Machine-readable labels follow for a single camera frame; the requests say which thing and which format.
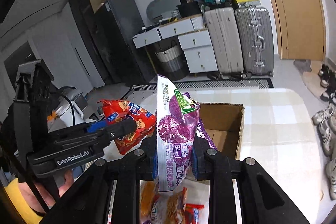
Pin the brown cardboard box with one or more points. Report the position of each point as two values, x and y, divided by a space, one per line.
224 122

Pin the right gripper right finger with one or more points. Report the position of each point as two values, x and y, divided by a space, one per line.
209 164

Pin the small red candy bar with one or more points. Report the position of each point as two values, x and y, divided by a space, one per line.
192 213

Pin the orange cracker packet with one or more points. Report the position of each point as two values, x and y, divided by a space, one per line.
148 193

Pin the wooden door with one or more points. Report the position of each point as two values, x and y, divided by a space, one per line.
300 26

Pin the woven laundry basket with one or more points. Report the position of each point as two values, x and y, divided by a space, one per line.
171 58

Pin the white drawer desk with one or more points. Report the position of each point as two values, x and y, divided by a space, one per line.
193 37

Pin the white appliance with cable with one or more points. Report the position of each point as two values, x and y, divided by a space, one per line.
65 108

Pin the yellow black box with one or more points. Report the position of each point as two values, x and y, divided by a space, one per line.
247 3

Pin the irregular door mat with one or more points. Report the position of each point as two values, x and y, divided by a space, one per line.
309 73

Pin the beige hard suitcase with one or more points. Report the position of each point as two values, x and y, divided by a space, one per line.
223 31

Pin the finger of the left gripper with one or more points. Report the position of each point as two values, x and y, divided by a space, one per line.
95 126
115 132

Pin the black cabinet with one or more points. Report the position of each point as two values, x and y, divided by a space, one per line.
107 28

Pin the purple grape gummy packet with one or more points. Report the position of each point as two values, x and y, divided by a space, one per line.
178 123

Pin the silver aluminium suitcase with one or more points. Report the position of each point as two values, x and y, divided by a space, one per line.
256 38

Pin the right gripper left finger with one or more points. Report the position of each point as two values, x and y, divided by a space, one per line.
138 165

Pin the grey oval mirror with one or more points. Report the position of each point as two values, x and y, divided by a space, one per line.
159 9

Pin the orange white snack packet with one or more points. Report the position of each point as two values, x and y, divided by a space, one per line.
168 209

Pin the black bag on desk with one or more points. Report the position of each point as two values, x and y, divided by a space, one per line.
188 8

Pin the red snack packet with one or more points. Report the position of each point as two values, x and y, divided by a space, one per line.
136 122

